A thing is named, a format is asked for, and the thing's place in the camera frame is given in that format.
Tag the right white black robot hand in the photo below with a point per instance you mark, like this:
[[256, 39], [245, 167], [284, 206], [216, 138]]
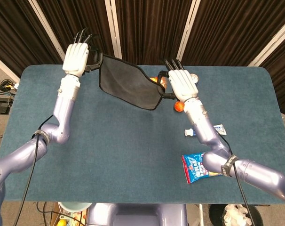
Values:
[[183, 84]]

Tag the black equipment box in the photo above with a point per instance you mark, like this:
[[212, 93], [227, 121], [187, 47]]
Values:
[[1, 107]]

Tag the white partition frame post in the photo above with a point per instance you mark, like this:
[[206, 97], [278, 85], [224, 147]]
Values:
[[271, 42], [187, 30], [114, 30], [48, 30], [3, 66]]

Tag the white blue toothpaste tube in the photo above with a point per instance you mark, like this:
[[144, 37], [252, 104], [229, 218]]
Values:
[[189, 132]]

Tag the light blue bowl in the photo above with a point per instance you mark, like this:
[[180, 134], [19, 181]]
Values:
[[74, 206]]

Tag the right lilac robot arm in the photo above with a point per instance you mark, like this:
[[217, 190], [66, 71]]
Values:
[[203, 127]]

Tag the white table leg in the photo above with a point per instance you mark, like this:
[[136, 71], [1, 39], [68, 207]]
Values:
[[201, 215]]

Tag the left lilac robot arm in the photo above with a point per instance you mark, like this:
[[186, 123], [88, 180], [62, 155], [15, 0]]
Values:
[[62, 110]]

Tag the blue red snack bag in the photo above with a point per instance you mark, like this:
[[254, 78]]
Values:
[[194, 169]]

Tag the yellow microfiber cloth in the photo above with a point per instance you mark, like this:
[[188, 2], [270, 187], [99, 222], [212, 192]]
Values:
[[128, 87]]

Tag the yellow fruit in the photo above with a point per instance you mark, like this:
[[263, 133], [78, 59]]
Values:
[[62, 223]]

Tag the orange drink plastic bottle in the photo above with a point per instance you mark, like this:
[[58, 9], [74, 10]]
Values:
[[154, 80]]

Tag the white crumpled paper waste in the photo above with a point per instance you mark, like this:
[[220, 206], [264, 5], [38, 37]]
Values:
[[234, 214]]

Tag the dark brown pleated curtain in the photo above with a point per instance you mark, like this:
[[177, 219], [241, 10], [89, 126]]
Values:
[[152, 28]]

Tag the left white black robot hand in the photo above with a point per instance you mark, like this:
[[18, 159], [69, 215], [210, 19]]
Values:
[[76, 58]]

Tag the black trash bin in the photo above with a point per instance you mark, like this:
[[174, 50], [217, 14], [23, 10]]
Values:
[[215, 214]]

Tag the lilac robot torso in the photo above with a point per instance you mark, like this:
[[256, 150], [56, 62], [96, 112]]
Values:
[[133, 214]]

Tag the blue white drink can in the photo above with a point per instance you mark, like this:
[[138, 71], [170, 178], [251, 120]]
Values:
[[194, 77]]

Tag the brown cardboard box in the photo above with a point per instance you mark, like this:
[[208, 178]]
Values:
[[55, 215]]

